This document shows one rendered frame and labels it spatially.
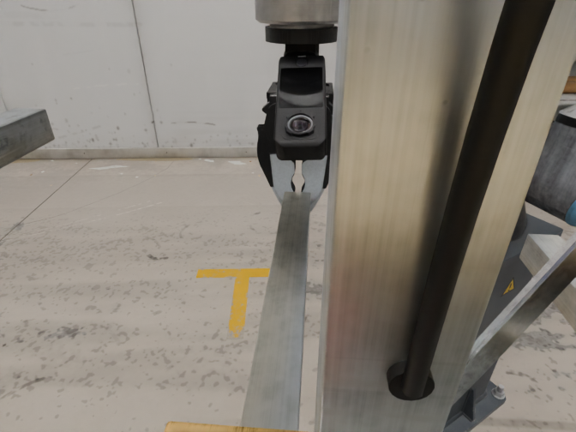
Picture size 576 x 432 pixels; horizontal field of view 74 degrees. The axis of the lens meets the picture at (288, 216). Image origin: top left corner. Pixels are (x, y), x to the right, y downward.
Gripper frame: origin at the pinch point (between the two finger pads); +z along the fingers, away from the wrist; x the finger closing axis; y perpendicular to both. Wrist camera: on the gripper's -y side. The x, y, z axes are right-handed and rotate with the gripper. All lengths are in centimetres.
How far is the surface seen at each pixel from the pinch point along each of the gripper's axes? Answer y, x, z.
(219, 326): 59, 31, 83
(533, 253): -7.3, -23.5, -0.8
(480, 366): -26.2, -10.4, -6.8
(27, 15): 213, 180, -12
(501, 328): -25.6, -11.1, -8.8
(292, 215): -6.4, 0.2, -3.5
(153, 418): 22, 42, 83
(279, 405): -26.9, -0.5, -3.5
